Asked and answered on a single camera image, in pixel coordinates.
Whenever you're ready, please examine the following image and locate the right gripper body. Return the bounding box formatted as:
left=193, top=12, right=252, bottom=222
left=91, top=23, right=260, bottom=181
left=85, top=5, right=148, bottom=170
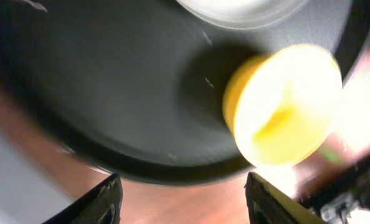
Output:
left=300, top=155, right=370, bottom=223

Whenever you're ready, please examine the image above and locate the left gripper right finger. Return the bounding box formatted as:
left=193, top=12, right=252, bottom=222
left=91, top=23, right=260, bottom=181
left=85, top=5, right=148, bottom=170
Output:
left=245, top=172, right=325, bottom=224

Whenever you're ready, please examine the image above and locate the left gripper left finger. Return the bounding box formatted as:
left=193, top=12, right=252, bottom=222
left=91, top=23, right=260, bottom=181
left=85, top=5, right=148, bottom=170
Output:
left=43, top=174, right=123, bottom=224

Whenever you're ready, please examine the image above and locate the yellow bowl with food scraps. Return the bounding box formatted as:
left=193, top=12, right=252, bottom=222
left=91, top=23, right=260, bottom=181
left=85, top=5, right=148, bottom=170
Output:
left=222, top=44, right=343, bottom=167

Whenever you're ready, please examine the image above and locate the grey round plate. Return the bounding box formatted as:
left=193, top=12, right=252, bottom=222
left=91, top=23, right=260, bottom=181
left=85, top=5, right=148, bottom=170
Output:
left=177, top=0, right=309, bottom=30

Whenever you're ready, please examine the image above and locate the grey plastic dishwasher rack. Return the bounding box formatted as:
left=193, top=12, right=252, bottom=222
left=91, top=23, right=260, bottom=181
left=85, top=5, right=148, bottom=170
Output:
left=0, top=130, right=73, bottom=223

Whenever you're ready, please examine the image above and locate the round black tray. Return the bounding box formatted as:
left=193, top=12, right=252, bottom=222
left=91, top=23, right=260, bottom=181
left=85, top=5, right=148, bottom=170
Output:
left=0, top=0, right=370, bottom=185

